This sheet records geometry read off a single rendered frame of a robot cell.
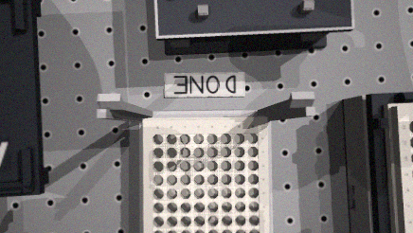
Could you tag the grey flat base plate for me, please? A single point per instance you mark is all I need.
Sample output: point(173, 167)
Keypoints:
point(91, 47)

